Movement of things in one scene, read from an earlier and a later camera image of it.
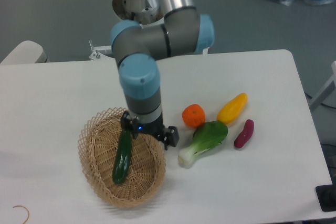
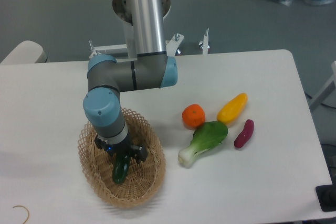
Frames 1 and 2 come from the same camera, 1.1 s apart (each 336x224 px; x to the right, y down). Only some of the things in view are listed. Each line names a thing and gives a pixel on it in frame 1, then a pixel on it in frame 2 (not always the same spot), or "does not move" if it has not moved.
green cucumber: x=122 y=157 does not move
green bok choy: x=206 y=136 does not move
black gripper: x=155 y=128 -> x=136 y=150
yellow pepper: x=231 y=109 does not move
